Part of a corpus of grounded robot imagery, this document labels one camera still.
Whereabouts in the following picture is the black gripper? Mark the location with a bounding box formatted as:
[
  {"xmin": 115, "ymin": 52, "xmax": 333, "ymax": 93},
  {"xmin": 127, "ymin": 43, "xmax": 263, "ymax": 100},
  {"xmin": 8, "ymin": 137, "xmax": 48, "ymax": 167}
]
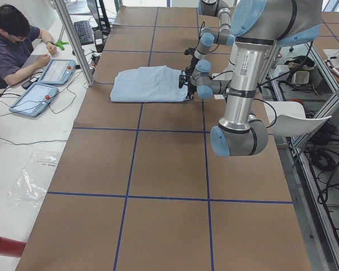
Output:
[
  {"xmin": 179, "ymin": 72, "xmax": 196, "ymax": 100},
  {"xmin": 184, "ymin": 47, "xmax": 201, "ymax": 75}
]

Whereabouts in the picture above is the light blue button-up shirt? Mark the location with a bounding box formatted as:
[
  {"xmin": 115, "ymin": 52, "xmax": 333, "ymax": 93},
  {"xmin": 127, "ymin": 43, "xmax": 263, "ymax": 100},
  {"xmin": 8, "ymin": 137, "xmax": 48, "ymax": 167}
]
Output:
[{"xmin": 110, "ymin": 65, "xmax": 188, "ymax": 102}]

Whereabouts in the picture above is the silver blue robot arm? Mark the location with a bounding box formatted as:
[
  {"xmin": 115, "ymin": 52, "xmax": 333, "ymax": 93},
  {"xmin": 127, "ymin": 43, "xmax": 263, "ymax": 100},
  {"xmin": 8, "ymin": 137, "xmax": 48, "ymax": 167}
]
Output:
[
  {"xmin": 184, "ymin": 1, "xmax": 234, "ymax": 76},
  {"xmin": 179, "ymin": 1, "xmax": 322, "ymax": 156}
]

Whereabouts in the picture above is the white plastic chair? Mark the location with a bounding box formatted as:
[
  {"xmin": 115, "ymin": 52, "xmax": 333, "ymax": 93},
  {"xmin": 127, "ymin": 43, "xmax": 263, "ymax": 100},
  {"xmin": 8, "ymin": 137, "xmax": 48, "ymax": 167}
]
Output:
[{"xmin": 264, "ymin": 101, "xmax": 332, "ymax": 137}]

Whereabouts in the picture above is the black computer keyboard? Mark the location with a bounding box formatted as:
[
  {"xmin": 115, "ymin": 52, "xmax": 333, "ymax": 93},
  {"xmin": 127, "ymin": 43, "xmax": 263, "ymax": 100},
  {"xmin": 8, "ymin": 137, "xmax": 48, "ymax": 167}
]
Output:
[{"xmin": 73, "ymin": 20, "xmax": 94, "ymax": 45}]

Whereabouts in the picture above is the green plastic clamp tool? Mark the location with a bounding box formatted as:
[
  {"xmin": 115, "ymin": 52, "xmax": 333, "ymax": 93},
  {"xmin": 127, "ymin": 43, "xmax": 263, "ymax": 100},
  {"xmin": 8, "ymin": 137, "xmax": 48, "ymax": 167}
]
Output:
[{"xmin": 55, "ymin": 40, "xmax": 69, "ymax": 51}]

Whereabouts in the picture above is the blue teach pendant tablet upper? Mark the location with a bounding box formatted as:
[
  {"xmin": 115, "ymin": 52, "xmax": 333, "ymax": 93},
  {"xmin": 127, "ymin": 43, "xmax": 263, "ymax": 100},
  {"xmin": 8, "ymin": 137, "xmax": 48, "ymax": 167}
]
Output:
[{"xmin": 38, "ymin": 59, "xmax": 76, "ymax": 86}]

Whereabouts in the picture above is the blue teach pendant tablet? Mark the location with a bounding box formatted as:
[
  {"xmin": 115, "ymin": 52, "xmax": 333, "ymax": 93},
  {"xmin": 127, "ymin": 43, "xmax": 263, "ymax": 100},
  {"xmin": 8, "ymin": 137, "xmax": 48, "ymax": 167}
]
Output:
[
  {"xmin": 9, "ymin": 82, "xmax": 59, "ymax": 117},
  {"xmin": 38, "ymin": 59, "xmax": 76, "ymax": 86}
]

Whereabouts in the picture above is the blue teach pendant tablet lower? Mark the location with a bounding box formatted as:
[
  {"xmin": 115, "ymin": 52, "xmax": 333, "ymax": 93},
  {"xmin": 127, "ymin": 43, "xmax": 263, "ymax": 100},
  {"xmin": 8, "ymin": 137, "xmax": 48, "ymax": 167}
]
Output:
[{"xmin": 9, "ymin": 82, "xmax": 59, "ymax": 117}]

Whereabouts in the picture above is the seated person dark shirt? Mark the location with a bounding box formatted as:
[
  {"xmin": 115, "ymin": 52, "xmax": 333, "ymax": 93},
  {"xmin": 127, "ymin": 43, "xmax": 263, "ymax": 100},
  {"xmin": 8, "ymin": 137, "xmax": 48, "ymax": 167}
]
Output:
[{"xmin": 0, "ymin": 5, "xmax": 57, "ymax": 89}]

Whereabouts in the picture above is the clear plastic zip bag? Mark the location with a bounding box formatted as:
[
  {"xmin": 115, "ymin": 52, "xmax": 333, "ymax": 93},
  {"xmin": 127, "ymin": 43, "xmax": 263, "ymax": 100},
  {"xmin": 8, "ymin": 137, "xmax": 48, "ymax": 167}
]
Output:
[{"xmin": 3, "ymin": 150, "xmax": 62, "ymax": 210}]

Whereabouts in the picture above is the red cylinder object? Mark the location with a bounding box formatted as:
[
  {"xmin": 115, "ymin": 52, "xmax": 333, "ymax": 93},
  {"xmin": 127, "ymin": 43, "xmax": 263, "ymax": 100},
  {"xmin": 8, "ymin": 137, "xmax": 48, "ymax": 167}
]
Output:
[{"xmin": 0, "ymin": 236, "xmax": 26, "ymax": 257}]

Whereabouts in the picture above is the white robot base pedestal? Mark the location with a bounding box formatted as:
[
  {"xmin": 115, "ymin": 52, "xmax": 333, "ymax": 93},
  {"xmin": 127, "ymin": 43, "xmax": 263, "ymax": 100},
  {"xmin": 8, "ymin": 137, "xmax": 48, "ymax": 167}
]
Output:
[{"xmin": 210, "ymin": 42, "xmax": 242, "ymax": 97}]

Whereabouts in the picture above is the grey aluminium frame post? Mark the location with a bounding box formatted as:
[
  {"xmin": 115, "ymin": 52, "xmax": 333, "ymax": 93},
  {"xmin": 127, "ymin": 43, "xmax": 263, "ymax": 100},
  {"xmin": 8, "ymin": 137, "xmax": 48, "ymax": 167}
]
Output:
[{"xmin": 53, "ymin": 0, "xmax": 94, "ymax": 86}]

